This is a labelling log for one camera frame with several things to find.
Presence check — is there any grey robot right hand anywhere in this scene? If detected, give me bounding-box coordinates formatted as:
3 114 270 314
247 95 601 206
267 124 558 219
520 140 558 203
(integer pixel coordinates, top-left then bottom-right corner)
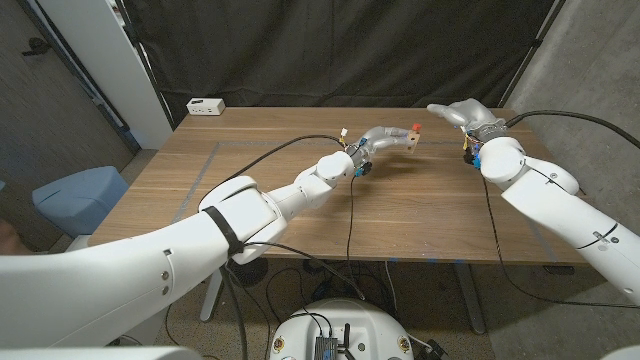
426 98 507 144

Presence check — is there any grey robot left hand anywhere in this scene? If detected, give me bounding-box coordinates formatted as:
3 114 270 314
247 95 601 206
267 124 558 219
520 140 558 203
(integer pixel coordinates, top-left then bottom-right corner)
345 125 414 169

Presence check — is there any black backdrop stand pole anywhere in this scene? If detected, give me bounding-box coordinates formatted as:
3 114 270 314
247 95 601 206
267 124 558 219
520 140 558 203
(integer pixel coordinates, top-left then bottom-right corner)
113 0 177 131
498 0 569 108

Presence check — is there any black backdrop curtain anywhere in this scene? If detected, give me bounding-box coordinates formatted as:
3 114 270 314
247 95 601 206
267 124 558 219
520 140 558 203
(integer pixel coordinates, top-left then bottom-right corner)
122 0 569 126

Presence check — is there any white power strip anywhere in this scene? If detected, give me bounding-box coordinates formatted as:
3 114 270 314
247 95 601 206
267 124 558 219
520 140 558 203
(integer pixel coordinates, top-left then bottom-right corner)
185 97 226 117

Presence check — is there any grey table leg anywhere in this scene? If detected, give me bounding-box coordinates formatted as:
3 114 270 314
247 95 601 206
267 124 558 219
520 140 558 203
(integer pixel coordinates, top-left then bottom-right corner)
199 269 225 323
452 263 487 335

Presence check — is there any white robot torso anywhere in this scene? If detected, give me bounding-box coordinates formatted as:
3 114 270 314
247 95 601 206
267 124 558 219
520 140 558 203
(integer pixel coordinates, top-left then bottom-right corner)
269 298 415 360

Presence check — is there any round black floor fan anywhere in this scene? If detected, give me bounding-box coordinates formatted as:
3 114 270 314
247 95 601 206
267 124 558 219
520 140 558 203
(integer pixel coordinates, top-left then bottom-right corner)
229 257 269 289

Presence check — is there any black antenna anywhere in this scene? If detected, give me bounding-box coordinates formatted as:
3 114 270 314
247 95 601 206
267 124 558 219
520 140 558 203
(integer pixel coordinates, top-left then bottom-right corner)
337 323 354 360

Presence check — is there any grey electronics box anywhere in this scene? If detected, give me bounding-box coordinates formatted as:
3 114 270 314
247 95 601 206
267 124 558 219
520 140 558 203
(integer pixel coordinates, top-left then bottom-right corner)
313 335 340 360

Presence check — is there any blue-grey stool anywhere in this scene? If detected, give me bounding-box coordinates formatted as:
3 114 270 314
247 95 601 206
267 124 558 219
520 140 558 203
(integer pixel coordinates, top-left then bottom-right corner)
32 165 130 239

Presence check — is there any person's bare leg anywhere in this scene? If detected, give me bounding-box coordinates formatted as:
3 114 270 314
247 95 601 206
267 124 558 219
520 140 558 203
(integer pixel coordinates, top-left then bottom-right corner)
0 219 36 256

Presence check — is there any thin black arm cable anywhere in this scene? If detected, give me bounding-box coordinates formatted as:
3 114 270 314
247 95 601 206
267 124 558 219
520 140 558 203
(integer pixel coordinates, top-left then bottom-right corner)
480 172 640 309
244 174 366 301

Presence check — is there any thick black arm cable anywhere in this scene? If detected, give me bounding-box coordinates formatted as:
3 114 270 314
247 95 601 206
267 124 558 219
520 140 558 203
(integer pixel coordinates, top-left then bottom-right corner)
503 110 640 151
197 134 349 360

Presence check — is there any white floor cable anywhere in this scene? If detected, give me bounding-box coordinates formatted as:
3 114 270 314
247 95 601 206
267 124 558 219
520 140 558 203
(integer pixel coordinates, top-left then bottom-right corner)
383 260 400 314

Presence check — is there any black floor cable loop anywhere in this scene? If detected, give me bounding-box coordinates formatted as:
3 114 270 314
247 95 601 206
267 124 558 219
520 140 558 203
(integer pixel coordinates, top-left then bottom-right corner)
264 259 396 326

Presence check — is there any black door handle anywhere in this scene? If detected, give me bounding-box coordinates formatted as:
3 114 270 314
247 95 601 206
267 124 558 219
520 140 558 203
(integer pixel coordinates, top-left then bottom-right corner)
20 37 50 56

